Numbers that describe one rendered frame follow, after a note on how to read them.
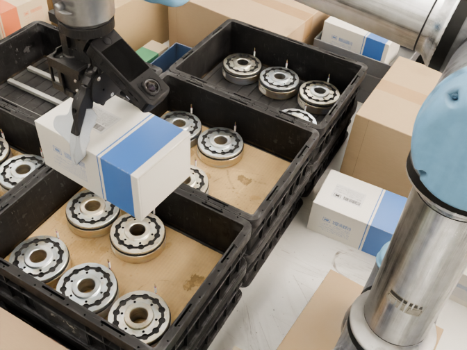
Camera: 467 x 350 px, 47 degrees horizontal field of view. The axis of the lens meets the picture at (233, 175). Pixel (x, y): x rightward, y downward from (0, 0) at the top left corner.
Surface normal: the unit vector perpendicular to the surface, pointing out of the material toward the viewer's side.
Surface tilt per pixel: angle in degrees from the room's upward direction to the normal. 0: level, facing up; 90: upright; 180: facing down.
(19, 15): 90
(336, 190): 0
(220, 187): 0
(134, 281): 0
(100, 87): 90
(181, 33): 90
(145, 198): 90
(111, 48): 32
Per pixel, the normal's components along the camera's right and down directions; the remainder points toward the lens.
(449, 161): -0.49, 0.47
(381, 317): -0.83, 0.35
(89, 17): 0.40, 0.66
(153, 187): 0.83, 0.43
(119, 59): 0.48, -0.35
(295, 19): 0.06, -0.70
